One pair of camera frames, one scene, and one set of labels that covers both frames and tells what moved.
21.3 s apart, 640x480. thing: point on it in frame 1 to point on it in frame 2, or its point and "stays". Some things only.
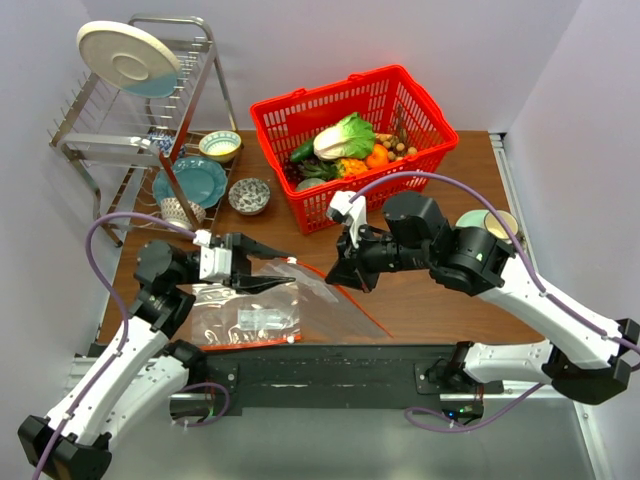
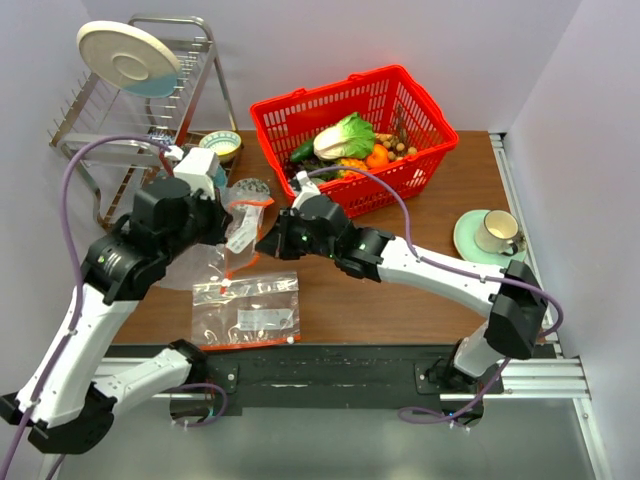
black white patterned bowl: [249, 196] stays
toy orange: [379, 156] stays
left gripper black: [241, 276] to [221, 218]
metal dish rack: [159, 163] stays
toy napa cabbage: [353, 137] stays
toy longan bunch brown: [397, 150] stays
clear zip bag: [326, 312] to [245, 201]
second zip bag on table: [223, 317] stays
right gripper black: [346, 250] to [277, 241]
